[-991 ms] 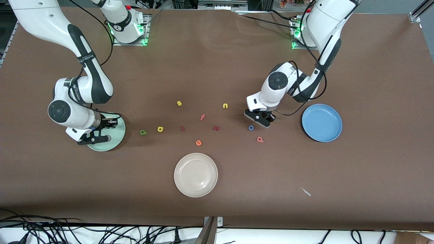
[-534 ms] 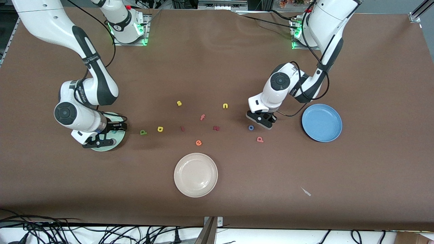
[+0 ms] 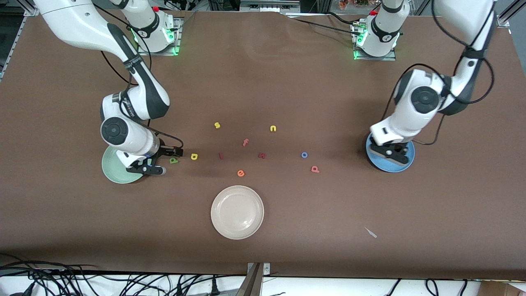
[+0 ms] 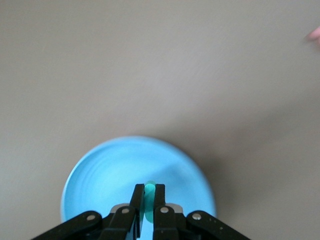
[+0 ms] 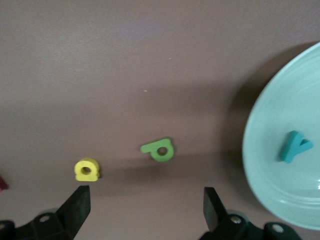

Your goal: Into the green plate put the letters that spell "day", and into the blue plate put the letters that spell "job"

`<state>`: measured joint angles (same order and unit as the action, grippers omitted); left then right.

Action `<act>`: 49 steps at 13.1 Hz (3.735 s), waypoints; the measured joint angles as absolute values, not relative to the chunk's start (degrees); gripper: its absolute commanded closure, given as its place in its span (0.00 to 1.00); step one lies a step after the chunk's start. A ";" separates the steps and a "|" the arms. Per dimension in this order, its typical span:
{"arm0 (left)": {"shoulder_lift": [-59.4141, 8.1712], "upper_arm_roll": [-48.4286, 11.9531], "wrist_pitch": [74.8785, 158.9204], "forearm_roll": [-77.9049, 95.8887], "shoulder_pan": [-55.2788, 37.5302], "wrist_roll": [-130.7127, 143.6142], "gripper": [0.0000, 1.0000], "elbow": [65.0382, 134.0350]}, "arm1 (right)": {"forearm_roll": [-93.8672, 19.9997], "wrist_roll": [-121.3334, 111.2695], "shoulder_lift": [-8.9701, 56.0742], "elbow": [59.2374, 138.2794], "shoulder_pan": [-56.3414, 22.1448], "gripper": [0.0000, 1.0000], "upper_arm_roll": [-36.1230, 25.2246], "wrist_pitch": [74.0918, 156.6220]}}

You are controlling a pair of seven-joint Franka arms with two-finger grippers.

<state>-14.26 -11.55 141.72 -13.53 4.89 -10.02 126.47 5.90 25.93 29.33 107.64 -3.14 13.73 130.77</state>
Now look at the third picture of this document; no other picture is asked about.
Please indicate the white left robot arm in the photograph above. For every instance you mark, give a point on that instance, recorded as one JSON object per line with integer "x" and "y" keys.
{"x": 404, "y": 119}

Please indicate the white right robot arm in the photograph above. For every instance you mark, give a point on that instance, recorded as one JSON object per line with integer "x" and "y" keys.
{"x": 82, "y": 24}

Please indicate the blue plate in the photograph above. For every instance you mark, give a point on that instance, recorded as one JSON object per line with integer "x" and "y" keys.
{"x": 386, "y": 167}

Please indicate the green plate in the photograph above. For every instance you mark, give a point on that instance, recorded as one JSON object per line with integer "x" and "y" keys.
{"x": 111, "y": 166}

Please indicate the beige plate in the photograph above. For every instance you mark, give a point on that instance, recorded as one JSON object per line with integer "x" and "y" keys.
{"x": 237, "y": 212}

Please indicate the white paper scrap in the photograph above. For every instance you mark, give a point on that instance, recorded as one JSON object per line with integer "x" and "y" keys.
{"x": 371, "y": 232}

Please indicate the brown table cover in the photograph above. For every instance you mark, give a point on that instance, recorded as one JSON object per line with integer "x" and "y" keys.
{"x": 263, "y": 82}

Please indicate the grey power strip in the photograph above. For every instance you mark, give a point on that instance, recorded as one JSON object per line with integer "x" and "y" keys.
{"x": 267, "y": 6}

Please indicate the cardboard box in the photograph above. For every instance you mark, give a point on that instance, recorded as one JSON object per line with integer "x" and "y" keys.
{"x": 501, "y": 290}

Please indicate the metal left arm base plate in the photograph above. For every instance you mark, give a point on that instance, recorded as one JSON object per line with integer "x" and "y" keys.
{"x": 358, "y": 55}

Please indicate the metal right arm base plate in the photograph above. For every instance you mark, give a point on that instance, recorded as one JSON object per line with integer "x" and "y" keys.
{"x": 174, "y": 45}

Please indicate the grey metal bracket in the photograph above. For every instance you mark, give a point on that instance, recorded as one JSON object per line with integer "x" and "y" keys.
{"x": 254, "y": 283}

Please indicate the aluminium frame profile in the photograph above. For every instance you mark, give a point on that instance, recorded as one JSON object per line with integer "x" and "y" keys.
{"x": 31, "y": 10}
{"x": 502, "y": 20}

